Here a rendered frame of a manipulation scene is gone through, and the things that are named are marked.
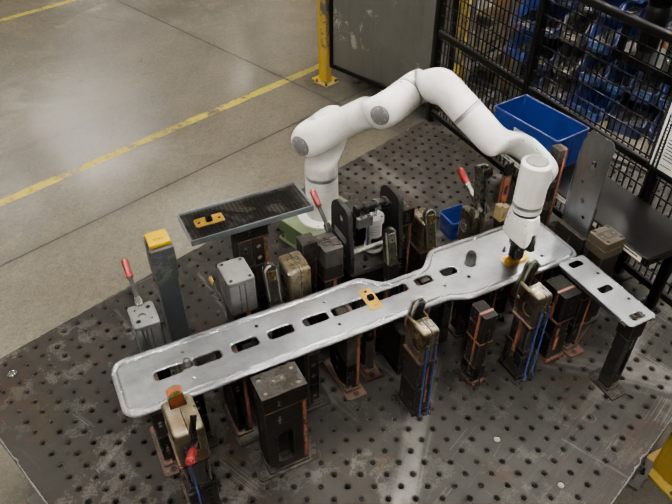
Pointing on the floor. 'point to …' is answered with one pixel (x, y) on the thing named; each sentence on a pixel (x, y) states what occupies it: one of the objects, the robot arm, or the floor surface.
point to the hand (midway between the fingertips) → (516, 251)
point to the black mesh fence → (563, 88)
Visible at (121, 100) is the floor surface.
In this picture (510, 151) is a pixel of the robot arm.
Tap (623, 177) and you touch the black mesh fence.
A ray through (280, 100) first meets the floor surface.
